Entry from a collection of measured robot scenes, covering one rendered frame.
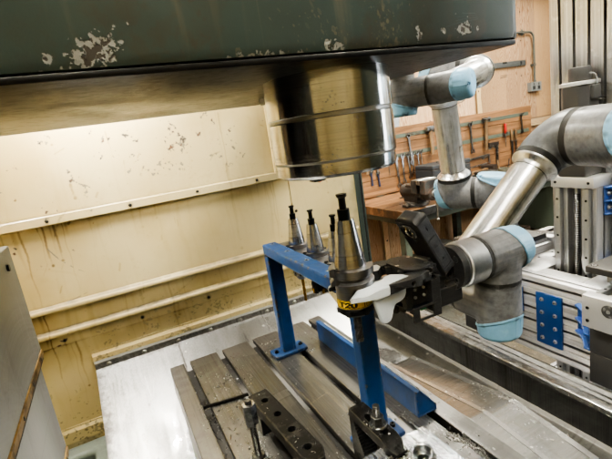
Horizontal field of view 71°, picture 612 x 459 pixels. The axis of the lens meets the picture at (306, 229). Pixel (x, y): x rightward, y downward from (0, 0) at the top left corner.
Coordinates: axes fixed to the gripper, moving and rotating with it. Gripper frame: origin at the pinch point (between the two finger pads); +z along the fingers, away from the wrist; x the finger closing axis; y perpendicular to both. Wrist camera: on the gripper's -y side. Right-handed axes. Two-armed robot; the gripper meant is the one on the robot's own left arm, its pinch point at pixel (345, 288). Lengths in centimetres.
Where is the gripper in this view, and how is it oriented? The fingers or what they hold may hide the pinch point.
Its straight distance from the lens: 60.8
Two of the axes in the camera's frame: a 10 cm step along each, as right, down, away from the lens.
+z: -8.9, 2.2, -4.0
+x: -4.4, -1.3, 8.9
